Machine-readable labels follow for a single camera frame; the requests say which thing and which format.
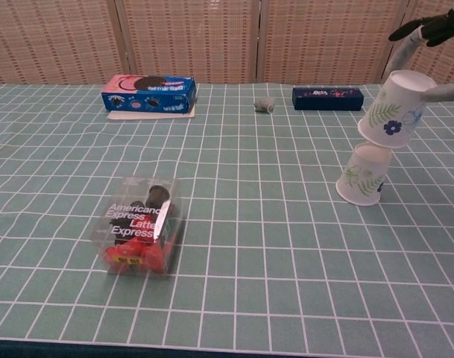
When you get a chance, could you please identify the white paper cup green leaves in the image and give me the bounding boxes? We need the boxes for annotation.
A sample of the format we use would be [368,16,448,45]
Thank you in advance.
[335,142,392,207]

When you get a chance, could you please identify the clear plastic coffee capsule box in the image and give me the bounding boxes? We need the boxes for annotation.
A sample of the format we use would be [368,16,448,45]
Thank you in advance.
[90,176,183,277]

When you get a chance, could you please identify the black coffee capsule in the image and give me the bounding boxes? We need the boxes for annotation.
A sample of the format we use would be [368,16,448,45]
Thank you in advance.
[147,184,171,210]

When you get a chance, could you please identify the small grey crumpled wrapper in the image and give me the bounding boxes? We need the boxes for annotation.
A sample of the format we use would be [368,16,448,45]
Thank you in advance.
[253,95,276,113]

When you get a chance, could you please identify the white paper sheet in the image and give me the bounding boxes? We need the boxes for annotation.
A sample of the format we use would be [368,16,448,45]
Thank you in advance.
[107,107,196,121]

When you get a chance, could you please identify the bamboo folding screen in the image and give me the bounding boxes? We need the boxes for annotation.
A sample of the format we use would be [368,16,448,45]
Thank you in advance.
[0,0,454,90]

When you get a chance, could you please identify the white paper cup blue flower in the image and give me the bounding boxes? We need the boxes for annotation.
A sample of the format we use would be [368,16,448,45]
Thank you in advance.
[357,69,438,149]

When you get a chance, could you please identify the blue cookie box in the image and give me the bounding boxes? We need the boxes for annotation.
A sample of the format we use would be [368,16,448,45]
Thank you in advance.
[101,74,198,113]

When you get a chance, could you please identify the red coffee capsule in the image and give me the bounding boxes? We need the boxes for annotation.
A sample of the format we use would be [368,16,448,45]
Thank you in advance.
[103,244,131,273]
[142,245,167,272]

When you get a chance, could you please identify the green white grid tablecloth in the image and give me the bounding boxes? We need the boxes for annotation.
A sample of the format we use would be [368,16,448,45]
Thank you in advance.
[0,82,454,346]

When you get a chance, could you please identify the black grey right robot hand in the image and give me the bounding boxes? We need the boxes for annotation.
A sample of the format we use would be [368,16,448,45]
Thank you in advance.
[388,6,454,104]

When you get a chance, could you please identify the dark navy long box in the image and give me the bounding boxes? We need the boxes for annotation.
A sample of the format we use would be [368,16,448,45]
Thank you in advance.
[291,86,365,112]

